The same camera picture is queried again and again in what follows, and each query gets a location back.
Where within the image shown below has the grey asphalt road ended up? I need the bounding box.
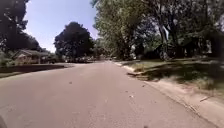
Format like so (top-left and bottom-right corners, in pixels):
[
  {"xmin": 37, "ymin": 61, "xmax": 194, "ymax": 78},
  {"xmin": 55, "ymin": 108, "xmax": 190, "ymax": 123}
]
[{"xmin": 0, "ymin": 60, "xmax": 219, "ymax": 128}]

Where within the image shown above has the large dark round tree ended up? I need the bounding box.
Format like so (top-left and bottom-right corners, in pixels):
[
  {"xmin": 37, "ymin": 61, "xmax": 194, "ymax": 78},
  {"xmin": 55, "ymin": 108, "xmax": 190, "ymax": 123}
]
[{"xmin": 53, "ymin": 21, "xmax": 95, "ymax": 62}]

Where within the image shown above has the row of tall green trees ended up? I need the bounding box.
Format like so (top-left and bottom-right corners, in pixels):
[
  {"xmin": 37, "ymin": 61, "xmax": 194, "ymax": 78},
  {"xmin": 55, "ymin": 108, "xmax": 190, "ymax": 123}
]
[{"xmin": 90, "ymin": 0, "xmax": 224, "ymax": 62}]

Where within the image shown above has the grass verge with dry patches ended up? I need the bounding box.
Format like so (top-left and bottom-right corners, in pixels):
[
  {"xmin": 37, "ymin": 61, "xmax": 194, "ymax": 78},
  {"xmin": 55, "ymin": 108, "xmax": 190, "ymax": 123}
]
[{"xmin": 120, "ymin": 57, "xmax": 224, "ymax": 92}]

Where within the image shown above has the pale concrete kerb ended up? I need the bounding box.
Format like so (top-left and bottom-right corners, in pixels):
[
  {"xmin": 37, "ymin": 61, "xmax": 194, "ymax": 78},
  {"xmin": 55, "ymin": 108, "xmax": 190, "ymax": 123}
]
[{"xmin": 114, "ymin": 61, "xmax": 224, "ymax": 128}]

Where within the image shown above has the low house with brown roof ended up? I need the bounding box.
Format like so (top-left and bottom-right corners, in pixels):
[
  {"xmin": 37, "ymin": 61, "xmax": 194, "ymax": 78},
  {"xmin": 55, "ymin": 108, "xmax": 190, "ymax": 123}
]
[{"xmin": 11, "ymin": 49, "xmax": 52, "ymax": 66}]

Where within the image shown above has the grass lawn strip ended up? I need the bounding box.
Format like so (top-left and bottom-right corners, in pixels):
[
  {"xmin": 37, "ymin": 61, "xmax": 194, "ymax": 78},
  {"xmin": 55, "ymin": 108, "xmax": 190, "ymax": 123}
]
[{"xmin": 0, "ymin": 63, "xmax": 68, "ymax": 79}]

